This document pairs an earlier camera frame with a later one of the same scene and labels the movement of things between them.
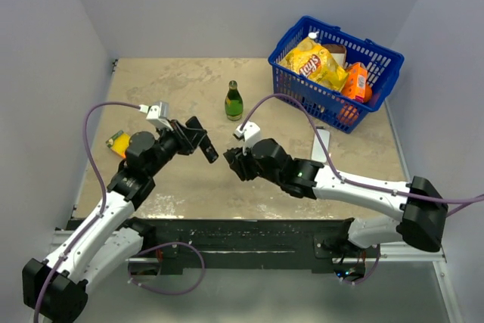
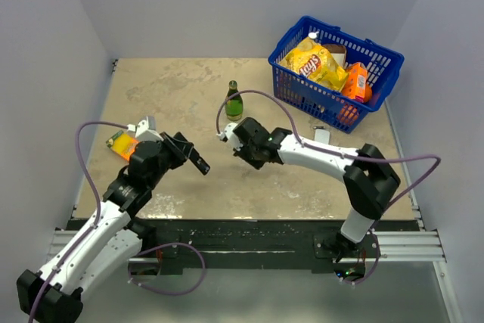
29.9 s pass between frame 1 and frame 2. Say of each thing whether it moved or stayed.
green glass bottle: stayed
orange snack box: stayed
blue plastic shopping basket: stayed
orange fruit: stayed
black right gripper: moved
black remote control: moved
